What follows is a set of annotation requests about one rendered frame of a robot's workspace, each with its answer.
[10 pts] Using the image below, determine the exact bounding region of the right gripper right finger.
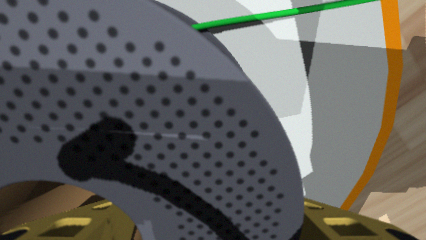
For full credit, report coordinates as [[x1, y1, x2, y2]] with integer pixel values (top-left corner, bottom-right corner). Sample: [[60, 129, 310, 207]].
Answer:
[[299, 198, 407, 240]]

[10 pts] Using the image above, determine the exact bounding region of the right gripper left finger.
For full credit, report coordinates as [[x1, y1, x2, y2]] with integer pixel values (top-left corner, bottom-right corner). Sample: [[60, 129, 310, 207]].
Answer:
[[2, 199, 135, 240]]

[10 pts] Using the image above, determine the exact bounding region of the orange painted ring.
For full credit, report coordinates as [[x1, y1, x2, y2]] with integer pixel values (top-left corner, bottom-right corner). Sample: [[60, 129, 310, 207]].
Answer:
[[341, 0, 403, 211]]

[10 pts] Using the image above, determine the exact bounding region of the green wire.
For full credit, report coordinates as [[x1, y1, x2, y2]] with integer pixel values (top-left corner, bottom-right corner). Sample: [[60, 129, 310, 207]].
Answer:
[[191, 0, 378, 31]]

